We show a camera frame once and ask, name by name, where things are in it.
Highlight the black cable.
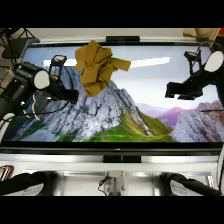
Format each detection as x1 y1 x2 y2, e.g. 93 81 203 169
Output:
19 99 73 118
97 175 112 197

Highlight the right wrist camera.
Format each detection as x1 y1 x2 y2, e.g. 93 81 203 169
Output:
183 50 203 76

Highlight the mustard yellow shirt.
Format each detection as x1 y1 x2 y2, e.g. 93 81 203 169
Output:
74 39 132 98

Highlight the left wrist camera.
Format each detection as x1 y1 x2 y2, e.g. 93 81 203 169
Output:
48 54 69 82

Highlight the black tripod stand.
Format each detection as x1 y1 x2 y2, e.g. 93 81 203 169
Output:
0 27 41 62

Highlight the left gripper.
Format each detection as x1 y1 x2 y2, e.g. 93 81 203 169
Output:
49 85 80 105

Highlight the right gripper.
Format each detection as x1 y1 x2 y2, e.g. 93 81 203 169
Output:
164 80 204 101

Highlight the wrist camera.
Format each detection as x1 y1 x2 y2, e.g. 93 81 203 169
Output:
48 54 69 82
183 50 203 76

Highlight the silver frame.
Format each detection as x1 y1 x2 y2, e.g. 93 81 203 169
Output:
0 145 224 197

